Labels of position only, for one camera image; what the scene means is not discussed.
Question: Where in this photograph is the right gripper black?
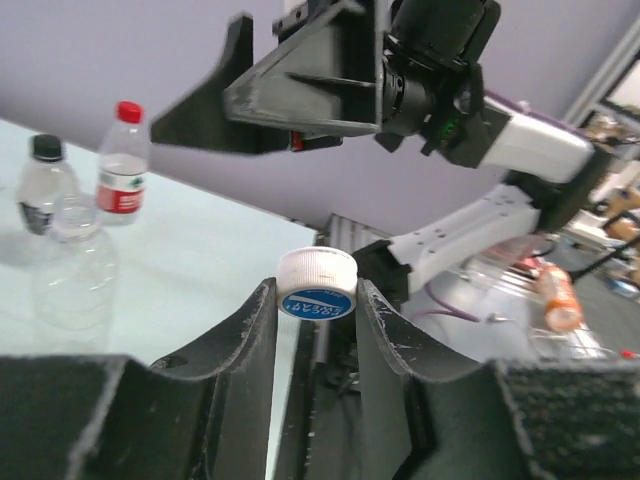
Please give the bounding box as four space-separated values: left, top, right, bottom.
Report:
149 1 387 155

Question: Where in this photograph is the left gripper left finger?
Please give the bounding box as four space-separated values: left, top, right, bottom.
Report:
1 278 278 479

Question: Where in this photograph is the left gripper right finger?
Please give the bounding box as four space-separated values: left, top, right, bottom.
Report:
356 280 639 479

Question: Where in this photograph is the red bottle cap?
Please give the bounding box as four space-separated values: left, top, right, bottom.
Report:
115 101 145 125

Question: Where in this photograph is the clear bottle red label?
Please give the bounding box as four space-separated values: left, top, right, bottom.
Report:
96 113 150 226

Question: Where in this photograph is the black bottle cap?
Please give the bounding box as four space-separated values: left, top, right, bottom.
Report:
30 134 64 163

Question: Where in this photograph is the short clear bottle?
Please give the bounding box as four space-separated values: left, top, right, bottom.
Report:
15 146 79 235

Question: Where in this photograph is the white bottle cap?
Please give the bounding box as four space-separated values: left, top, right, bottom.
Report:
276 246 358 321

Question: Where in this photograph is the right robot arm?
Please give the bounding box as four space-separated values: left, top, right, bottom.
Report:
150 1 611 302

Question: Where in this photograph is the tall clear empty bottle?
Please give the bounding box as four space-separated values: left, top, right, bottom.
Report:
31 192 118 354

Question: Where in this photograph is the orange bottle in background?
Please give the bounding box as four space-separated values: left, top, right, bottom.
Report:
537 265 583 332

